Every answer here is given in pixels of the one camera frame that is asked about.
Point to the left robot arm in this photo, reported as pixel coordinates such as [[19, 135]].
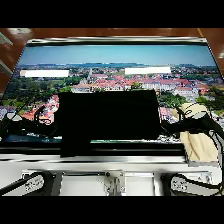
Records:
[[20, 126]]

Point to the silver frame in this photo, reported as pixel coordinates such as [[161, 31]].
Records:
[[100, 166]]

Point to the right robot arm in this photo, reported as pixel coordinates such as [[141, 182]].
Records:
[[196, 124]]

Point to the cream garment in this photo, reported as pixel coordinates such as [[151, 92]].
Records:
[[200, 146]]

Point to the black garment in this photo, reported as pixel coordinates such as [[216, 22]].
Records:
[[110, 115]]

